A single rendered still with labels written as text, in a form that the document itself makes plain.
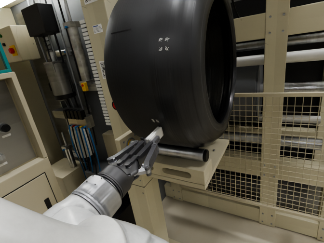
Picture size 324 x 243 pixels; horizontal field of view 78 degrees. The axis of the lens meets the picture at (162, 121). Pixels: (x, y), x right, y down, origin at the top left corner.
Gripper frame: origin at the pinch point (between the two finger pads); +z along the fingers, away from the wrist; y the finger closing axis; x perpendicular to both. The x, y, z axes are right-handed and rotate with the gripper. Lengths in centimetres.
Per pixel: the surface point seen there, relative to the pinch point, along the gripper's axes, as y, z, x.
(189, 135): -8.0, 5.7, 2.1
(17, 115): 61, -6, -7
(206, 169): -9.4, 11.7, 20.2
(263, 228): -25, 61, 113
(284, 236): -37, 59, 112
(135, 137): 25.2, 18.1, 15.0
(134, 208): 38, 14, 62
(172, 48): -8.0, 4.8, -22.4
